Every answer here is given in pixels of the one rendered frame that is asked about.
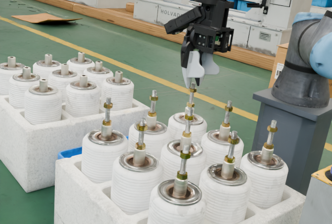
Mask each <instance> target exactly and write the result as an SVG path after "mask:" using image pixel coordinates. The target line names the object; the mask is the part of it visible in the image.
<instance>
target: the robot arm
mask: <svg viewBox="0 0 332 224"><path fill-rule="evenodd" d="M195 1H196V2H200V3H202V6H196V7H195V8H193V9H191V10H189V11H187V12H185V13H184V14H182V15H180V16H178V17H176V18H174V19H171V20H170V21H168V22H167V23H166V24H164V27H165V30H166V34H172V35H176V34H179V33H181V32H183V30H185V29H187V31H186V34H185V36H184V40H183V43H182V47H181V53H180V56H181V67H182V73H183V78H184V82H185V85H186V88H188V89H189V88H190V84H191V78H195V80H196V83H197V86H200V85H201V83H202V81H203V78H204V76H205V75H216V74H218V73H219V67H218V65H216V64H215V63H214V61H213V52H217V51H218V52H221V53H225V52H227V51H231V46H232V40H233V34H234V29H232V28H230V27H226V25H227V19H228V13H229V9H230V8H234V3H235V2H233V1H228V0H195ZM230 35H231V40H230V45H229V46H228V43H229V37H230ZM194 49H199V51H193V50H194ZM329 79H331V80H332V7H331V8H328V9H327V11H326V13H325V14H321V13H310V12H299V13H298V14H296V16H295V18H294V22H293V23H292V30H291V35H290V41H289V45H288V50H287V54H286V59H285V63H284V67H283V69H282V71H281V72H280V74H279V76H278V77H277V79H276V81H275V82H274V84H273V87H272V92H271V93H272V95H273V96H274V97H275V98H277V99H279V100H281V101H283V102H286V103H289V104H292V105H297V106H301V107H308V108H323V107H326V106H328V103H329V100H330V88H329Z"/></svg>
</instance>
